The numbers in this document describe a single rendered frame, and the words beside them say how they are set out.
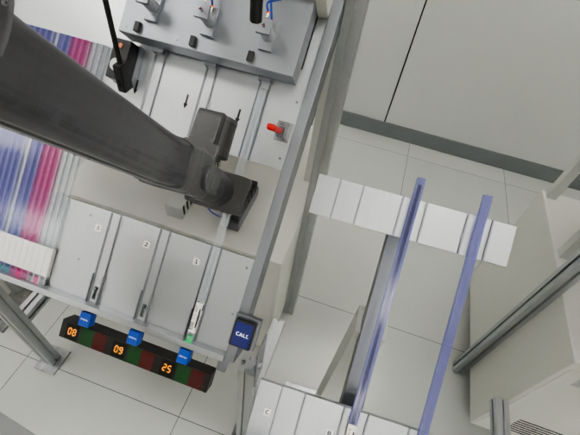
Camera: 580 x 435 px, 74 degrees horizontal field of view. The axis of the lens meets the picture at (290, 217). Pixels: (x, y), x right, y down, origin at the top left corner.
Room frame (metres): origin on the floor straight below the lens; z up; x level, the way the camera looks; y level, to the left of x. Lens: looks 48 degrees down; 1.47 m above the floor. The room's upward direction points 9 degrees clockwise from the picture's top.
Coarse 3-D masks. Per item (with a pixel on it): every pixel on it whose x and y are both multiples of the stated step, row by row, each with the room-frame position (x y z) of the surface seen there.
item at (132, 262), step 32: (64, 224) 0.46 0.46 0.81; (96, 224) 0.47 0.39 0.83; (128, 224) 0.47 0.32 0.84; (64, 256) 0.42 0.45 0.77; (96, 256) 0.42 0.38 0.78; (128, 256) 0.42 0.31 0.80; (160, 256) 0.42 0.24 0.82; (192, 256) 0.43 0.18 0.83; (224, 256) 0.43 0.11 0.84; (64, 288) 0.37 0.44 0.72; (128, 288) 0.38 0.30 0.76; (160, 288) 0.38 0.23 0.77; (192, 288) 0.38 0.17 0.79; (224, 288) 0.38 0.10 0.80; (160, 320) 0.33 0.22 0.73; (224, 320) 0.34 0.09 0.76
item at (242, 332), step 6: (240, 324) 0.31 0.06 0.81; (246, 324) 0.32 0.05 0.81; (234, 330) 0.31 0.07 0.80; (240, 330) 0.31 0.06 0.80; (246, 330) 0.31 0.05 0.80; (252, 330) 0.31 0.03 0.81; (234, 336) 0.30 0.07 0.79; (240, 336) 0.30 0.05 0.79; (246, 336) 0.30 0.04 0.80; (234, 342) 0.29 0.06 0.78; (240, 342) 0.29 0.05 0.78; (246, 342) 0.29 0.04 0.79; (246, 348) 0.28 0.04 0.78
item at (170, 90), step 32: (32, 0) 0.80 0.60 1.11; (64, 0) 0.80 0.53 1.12; (96, 0) 0.80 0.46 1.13; (64, 32) 0.75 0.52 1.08; (96, 32) 0.75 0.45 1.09; (320, 32) 0.74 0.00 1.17; (160, 64) 0.70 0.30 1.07; (192, 64) 0.70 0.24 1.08; (128, 96) 0.66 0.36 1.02; (160, 96) 0.66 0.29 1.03; (192, 96) 0.65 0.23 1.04; (224, 96) 0.65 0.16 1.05; (256, 96) 0.65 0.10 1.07; (288, 96) 0.65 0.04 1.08; (256, 128) 0.61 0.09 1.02; (256, 160) 0.57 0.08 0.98
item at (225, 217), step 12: (264, 96) 0.64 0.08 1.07; (252, 120) 0.61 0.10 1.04; (252, 132) 0.59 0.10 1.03; (240, 156) 0.56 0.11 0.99; (240, 168) 0.54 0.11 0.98; (228, 216) 0.48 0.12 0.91; (216, 240) 0.44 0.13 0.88; (216, 252) 0.43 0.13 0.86; (216, 264) 0.41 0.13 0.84; (204, 276) 0.39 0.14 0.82; (204, 288) 0.37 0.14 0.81; (204, 300) 0.36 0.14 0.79; (192, 336) 0.30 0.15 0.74
